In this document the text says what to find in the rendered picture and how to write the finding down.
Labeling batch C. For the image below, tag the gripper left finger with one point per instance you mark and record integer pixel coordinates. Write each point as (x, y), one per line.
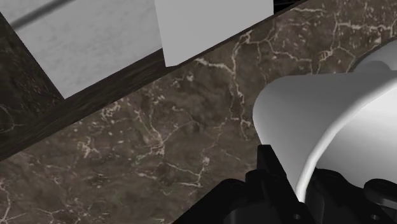
(269, 173)

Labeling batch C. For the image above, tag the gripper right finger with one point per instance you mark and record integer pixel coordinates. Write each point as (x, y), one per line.
(382, 193)

